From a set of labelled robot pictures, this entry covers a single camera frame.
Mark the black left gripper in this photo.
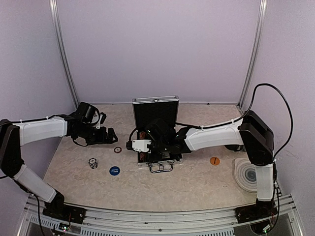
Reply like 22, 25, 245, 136
75, 122, 118, 145

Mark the red poker chip stack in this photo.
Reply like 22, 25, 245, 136
114, 147, 122, 153

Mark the aluminium poker chip case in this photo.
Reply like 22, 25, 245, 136
126, 95, 183, 174

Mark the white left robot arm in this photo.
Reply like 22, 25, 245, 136
0, 102, 118, 219

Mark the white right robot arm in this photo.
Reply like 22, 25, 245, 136
126, 111, 275, 218

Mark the blue round button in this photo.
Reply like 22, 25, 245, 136
109, 166, 120, 176

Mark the black white chip stack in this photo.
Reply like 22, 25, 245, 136
88, 158, 98, 169

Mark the orange round button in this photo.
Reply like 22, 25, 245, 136
210, 157, 220, 166

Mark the grey striped plate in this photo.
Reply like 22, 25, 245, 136
233, 158, 257, 193

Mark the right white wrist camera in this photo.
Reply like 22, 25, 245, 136
131, 140, 152, 152

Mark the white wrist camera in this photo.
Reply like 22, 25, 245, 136
131, 140, 152, 152
95, 113, 107, 129

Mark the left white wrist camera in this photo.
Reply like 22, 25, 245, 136
95, 113, 107, 129

